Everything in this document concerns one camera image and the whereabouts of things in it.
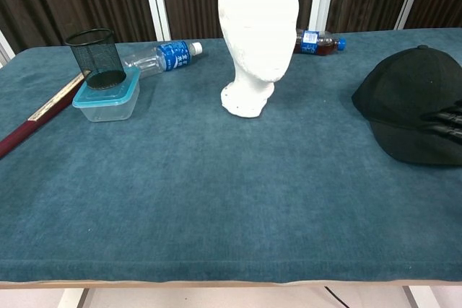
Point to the black baseball cap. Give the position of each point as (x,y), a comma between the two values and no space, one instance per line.
(408,91)

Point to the black mesh pen cup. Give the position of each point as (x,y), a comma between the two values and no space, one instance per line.
(97,59)

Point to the blue velvet table cloth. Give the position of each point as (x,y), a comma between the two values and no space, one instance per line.
(216,185)

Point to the white foam mannequin head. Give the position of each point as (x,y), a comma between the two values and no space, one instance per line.
(256,34)

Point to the folded maroon hand fan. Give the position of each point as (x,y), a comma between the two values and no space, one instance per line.
(43,113)

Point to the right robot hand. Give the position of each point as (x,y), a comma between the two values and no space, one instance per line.
(449,122)

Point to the clear water bottle blue label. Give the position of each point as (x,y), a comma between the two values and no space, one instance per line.
(169,56)

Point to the white table leg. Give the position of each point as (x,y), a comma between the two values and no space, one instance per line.
(413,299)
(74,299)

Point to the clear plastic container blue lid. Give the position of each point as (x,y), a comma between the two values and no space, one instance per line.
(108,104)

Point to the small cola bottle blue cap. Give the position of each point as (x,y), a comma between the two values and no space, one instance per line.
(317,44)

